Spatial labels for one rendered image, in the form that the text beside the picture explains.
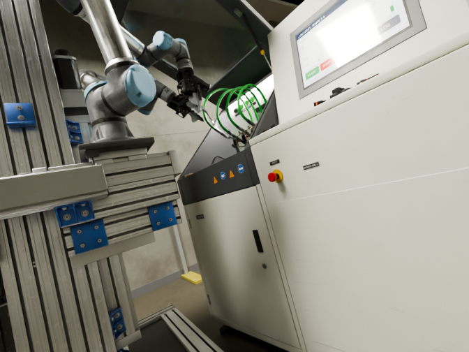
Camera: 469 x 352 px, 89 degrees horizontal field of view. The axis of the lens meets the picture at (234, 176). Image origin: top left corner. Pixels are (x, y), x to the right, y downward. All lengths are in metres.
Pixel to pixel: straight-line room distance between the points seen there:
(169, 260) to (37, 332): 2.08
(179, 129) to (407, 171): 2.87
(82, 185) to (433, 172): 0.87
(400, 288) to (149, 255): 2.52
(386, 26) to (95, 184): 1.04
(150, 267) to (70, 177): 2.34
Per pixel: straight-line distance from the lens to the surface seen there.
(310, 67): 1.19
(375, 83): 0.77
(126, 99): 0.87
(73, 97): 1.25
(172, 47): 1.26
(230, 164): 1.11
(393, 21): 1.08
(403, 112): 0.74
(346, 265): 0.89
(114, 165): 0.87
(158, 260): 3.00
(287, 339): 1.25
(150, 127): 3.20
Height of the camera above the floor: 0.78
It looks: 4 degrees up
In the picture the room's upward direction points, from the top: 15 degrees counter-clockwise
